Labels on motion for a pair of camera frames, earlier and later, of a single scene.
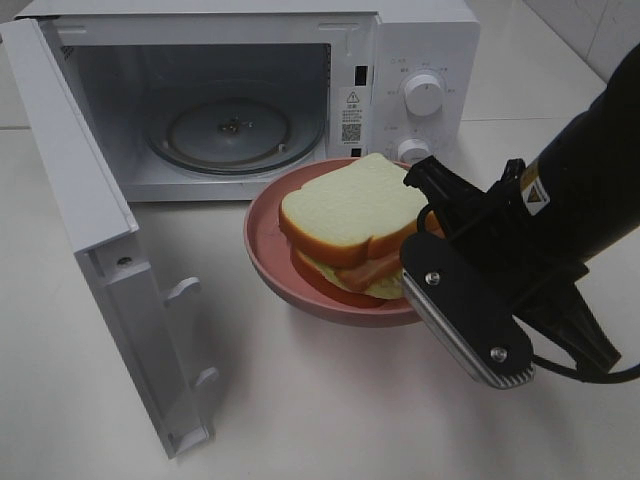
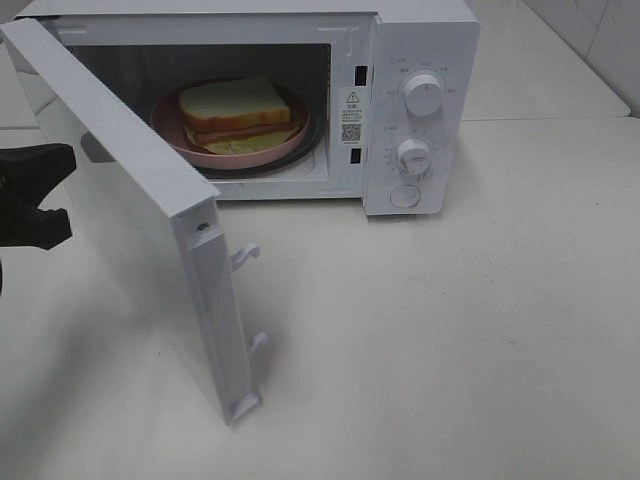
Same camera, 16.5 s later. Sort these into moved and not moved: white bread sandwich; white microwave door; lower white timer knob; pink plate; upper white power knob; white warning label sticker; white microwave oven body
Moved: white microwave door; white bread sandwich; pink plate
Not moved: white microwave oven body; upper white power knob; lower white timer knob; white warning label sticker
